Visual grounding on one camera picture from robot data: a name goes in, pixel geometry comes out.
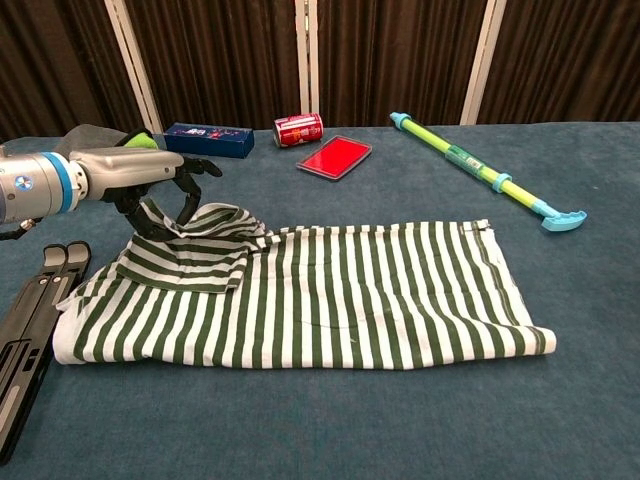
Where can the black folding laptop stand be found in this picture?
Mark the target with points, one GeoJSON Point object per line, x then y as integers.
{"type": "Point", "coordinates": [30, 330]}

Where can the red flat ink pad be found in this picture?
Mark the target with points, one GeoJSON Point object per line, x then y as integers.
{"type": "Point", "coordinates": [334, 157]}

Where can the red soda can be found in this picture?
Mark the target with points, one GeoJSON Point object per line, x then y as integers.
{"type": "Point", "coordinates": [297, 131]}

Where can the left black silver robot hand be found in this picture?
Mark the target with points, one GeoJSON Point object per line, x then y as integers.
{"type": "Point", "coordinates": [130, 167]}

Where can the teal yellow long stick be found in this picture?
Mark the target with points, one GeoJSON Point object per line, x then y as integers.
{"type": "Point", "coordinates": [470, 162]}

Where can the black white striped shirt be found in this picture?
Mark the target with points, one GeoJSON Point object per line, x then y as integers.
{"type": "Point", "coordinates": [325, 310]}

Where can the grey green folded cloth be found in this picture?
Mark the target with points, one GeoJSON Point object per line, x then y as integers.
{"type": "Point", "coordinates": [90, 137]}

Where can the long blue printed box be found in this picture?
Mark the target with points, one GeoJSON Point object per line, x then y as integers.
{"type": "Point", "coordinates": [210, 140]}

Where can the white partition frame post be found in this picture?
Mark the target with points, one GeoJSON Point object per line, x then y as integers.
{"type": "Point", "coordinates": [301, 60]}
{"type": "Point", "coordinates": [132, 65]}
{"type": "Point", "coordinates": [482, 60]}

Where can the dark pleated curtain panel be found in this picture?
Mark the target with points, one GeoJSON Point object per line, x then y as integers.
{"type": "Point", "coordinates": [565, 60]}
{"type": "Point", "coordinates": [400, 60]}
{"type": "Point", "coordinates": [220, 60]}
{"type": "Point", "coordinates": [50, 60]}

